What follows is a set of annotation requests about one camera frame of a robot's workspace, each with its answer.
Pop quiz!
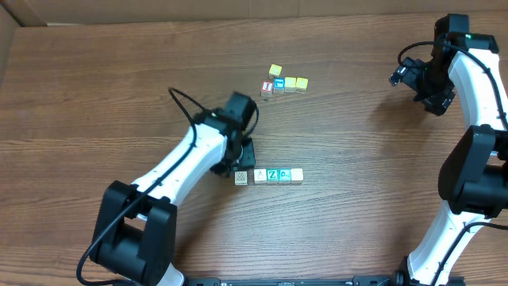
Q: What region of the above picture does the blue letter P block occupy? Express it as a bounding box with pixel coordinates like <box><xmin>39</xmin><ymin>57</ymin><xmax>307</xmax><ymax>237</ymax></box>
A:
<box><xmin>279</xmin><ymin>168</ymin><xmax>291</xmax><ymax>184</ymax></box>

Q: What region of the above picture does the green letter Z block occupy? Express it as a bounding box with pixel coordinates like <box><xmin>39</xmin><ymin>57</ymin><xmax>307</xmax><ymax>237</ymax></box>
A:
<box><xmin>266</xmin><ymin>168</ymin><xmax>279</xmax><ymax>184</ymax></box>

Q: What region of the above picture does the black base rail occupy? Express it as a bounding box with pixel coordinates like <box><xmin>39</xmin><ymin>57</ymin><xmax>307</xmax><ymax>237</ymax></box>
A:
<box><xmin>184</xmin><ymin>273</ymin><xmax>419</xmax><ymax>286</ymax></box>

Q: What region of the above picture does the red letter I block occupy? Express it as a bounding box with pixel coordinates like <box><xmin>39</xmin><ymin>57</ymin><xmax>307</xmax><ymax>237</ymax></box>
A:
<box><xmin>260</xmin><ymin>81</ymin><xmax>273</xmax><ymax>98</ymax></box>

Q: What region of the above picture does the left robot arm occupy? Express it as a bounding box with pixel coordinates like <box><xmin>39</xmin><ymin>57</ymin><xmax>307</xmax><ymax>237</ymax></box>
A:
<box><xmin>76</xmin><ymin>92</ymin><xmax>259</xmax><ymax>285</ymax></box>

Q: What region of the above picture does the white letter A block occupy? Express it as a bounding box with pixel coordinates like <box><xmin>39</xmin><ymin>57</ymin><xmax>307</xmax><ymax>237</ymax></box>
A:
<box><xmin>253</xmin><ymin>168</ymin><xmax>267</xmax><ymax>184</ymax></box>

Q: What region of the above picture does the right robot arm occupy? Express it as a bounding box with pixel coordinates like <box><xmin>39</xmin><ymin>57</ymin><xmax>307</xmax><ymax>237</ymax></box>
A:
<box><xmin>384</xmin><ymin>14</ymin><xmax>507</xmax><ymax>285</ymax></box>

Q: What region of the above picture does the yellow block top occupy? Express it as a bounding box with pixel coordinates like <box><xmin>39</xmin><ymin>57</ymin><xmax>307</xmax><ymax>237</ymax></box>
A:
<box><xmin>268</xmin><ymin>64</ymin><xmax>283</xmax><ymax>79</ymax></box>

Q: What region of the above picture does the white patterned block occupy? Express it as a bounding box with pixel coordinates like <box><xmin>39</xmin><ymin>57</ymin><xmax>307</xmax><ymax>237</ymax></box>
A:
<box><xmin>234</xmin><ymin>171</ymin><xmax>248</xmax><ymax>186</ymax></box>

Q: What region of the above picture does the yellow block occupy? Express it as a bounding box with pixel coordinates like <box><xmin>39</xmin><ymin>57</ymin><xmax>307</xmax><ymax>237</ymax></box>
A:
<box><xmin>268</xmin><ymin>64</ymin><xmax>283</xmax><ymax>79</ymax></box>
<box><xmin>284</xmin><ymin>77</ymin><xmax>297</xmax><ymax>93</ymax></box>
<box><xmin>291</xmin><ymin>168</ymin><xmax>304</xmax><ymax>184</ymax></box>
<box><xmin>295</xmin><ymin>77</ymin><xmax>309</xmax><ymax>94</ymax></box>

